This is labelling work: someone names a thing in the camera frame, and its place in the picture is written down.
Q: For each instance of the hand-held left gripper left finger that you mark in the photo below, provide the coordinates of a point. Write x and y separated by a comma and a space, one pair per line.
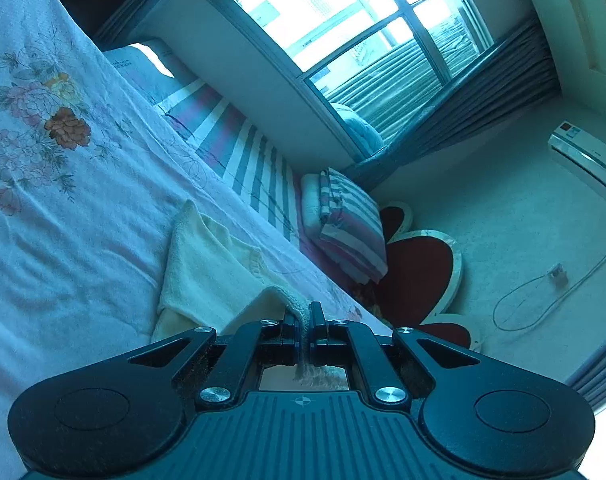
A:
294, 330

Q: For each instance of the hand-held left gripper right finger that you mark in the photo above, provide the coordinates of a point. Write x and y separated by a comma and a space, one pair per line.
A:
315, 330

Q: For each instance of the cream knitted sweater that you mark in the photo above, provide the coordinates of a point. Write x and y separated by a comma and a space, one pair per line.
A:
208, 270

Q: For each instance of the striped pillow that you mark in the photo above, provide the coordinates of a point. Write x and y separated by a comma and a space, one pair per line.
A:
353, 230

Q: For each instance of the red petal-shaped headboard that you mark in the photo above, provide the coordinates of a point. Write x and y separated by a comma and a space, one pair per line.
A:
413, 270

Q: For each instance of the folded white quilt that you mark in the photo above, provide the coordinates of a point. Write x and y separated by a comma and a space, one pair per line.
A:
310, 205

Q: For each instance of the striped mattress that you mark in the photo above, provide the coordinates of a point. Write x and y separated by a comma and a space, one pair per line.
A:
233, 145

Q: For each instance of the blue bundled quilt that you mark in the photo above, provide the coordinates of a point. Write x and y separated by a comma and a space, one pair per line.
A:
358, 130

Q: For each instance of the floral bedsheet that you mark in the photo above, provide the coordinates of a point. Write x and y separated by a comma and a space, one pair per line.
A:
58, 235

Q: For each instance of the sheer grey curtain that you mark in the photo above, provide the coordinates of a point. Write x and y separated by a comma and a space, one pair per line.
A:
398, 75

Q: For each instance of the dark window curtain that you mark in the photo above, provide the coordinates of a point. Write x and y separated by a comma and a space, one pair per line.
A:
133, 5
473, 100

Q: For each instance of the grey side curtain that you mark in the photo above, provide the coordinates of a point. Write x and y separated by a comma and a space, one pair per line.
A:
600, 380

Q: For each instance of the window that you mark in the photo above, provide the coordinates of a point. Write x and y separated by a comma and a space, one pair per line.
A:
333, 10

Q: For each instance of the white air conditioner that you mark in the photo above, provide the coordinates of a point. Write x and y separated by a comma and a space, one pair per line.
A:
588, 155

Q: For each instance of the wall socket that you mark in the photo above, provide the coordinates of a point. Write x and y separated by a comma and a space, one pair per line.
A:
558, 273

